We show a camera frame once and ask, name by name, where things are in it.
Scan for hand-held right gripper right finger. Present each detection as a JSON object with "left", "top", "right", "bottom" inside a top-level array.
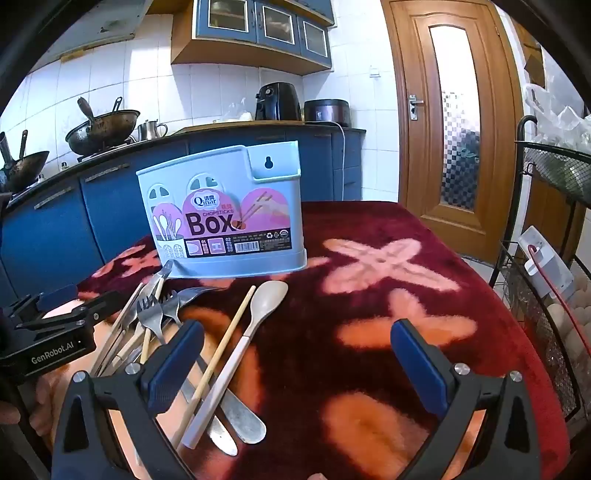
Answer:
[{"left": 392, "top": 318, "right": 543, "bottom": 480}]

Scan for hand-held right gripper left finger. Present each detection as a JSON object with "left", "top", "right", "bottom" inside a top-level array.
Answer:
[{"left": 51, "top": 320, "right": 205, "bottom": 480}]

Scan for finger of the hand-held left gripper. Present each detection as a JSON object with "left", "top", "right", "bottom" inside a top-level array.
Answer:
[
  {"left": 39, "top": 284, "right": 81, "bottom": 308},
  {"left": 69, "top": 290, "right": 137, "bottom": 326}
]

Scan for pale chopstick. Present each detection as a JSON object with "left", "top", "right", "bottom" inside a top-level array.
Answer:
[{"left": 90, "top": 282, "right": 145, "bottom": 372}]

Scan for white-tipped wooden chopstick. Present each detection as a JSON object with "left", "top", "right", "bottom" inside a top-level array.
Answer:
[{"left": 172, "top": 285, "right": 257, "bottom": 449}]

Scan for cream plastic fork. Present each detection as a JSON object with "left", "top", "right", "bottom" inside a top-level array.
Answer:
[{"left": 95, "top": 260, "right": 175, "bottom": 370}]

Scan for white long-handled spoon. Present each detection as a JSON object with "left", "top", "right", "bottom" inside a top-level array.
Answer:
[{"left": 180, "top": 281, "right": 289, "bottom": 449}]

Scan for light blue utensil box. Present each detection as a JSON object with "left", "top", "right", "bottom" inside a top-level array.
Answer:
[{"left": 136, "top": 141, "right": 308, "bottom": 280}]

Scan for dark red floral blanket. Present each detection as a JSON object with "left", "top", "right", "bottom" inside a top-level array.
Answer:
[{"left": 41, "top": 200, "right": 571, "bottom": 480}]

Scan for blue base cabinets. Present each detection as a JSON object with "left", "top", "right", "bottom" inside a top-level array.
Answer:
[{"left": 0, "top": 127, "right": 368, "bottom": 301}]

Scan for small black wok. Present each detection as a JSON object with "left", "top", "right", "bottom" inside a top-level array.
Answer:
[{"left": 0, "top": 130, "right": 50, "bottom": 192}]

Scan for gas stove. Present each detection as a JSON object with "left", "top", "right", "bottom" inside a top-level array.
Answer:
[{"left": 76, "top": 141, "right": 139, "bottom": 162}]

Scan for pile of eggs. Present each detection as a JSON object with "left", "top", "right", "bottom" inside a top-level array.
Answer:
[{"left": 549, "top": 272, "right": 591, "bottom": 365}]

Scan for white power strip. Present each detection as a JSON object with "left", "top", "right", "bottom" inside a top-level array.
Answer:
[{"left": 517, "top": 226, "right": 575, "bottom": 301}]

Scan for large black wok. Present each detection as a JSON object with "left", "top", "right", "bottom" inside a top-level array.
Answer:
[{"left": 65, "top": 108, "right": 140, "bottom": 156}]

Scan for metal kettle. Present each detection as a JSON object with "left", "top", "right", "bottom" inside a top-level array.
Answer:
[{"left": 137, "top": 119, "right": 168, "bottom": 140}]

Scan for metal wok spatula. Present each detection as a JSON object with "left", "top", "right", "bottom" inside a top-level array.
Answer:
[{"left": 78, "top": 96, "right": 99, "bottom": 127}]

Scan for wooden door with glass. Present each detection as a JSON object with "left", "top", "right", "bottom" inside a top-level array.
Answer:
[{"left": 381, "top": 0, "right": 525, "bottom": 264}]

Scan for clear plastic bag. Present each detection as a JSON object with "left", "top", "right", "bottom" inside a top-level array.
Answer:
[{"left": 222, "top": 99, "right": 254, "bottom": 123}]

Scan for black air fryer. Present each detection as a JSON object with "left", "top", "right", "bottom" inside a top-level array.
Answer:
[{"left": 255, "top": 82, "right": 300, "bottom": 121}]

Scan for dark rice cooker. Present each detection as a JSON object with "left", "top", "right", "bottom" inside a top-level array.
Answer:
[{"left": 304, "top": 99, "right": 352, "bottom": 127}]

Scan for grey range hood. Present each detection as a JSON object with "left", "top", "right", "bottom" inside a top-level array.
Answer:
[{"left": 55, "top": 0, "right": 155, "bottom": 63}]

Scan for white plastic bags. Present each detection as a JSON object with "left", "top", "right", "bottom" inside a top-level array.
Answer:
[{"left": 524, "top": 83, "right": 591, "bottom": 153}]

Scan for cabinet door handle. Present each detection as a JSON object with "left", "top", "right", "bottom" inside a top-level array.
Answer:
[
  {"left": 34, "top": 187, "right": 77, "bottom": 210},
  {"left": 84, "top": 164, "right": 131, "bottom": 183}
]

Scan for red cable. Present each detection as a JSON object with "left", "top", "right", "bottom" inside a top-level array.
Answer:
[{"left": 529, "top": 244, "right": 591, "bottom": 356}]

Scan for black wire rack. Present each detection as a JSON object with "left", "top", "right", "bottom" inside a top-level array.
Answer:
[{"left": 489, "top": 115, "right": 591, "bottom": 453}]

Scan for blue wall cabinet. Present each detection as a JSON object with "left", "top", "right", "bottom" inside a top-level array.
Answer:
[{"left": 171, "top": 0, "right": 335, "bottom": 77}]

